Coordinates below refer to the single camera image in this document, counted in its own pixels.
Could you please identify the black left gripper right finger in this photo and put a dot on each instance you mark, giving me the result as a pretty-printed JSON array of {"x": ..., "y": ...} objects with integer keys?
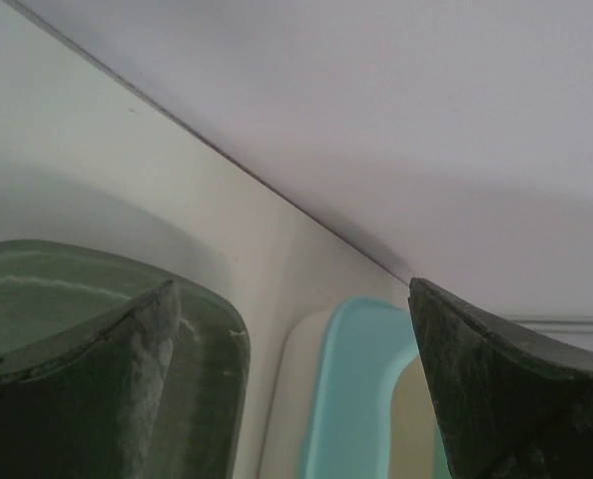
[{"x": 509, "y": 402}]

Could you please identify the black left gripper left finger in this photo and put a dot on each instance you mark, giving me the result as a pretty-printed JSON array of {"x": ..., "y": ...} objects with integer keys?
[{"x": 83, "y": 403}]

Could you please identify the grey plastic waste tray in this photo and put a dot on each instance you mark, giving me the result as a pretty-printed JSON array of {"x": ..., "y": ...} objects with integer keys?
[{"x": 47, "y": 287}]

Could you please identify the beige cat litter pellets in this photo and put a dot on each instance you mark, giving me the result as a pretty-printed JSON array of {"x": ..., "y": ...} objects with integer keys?
[{"x": 412, "y": 424}]

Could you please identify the teal cat litter box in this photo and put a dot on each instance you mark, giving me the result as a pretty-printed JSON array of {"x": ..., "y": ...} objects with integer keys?
[{"x": 331, "y": 411}]

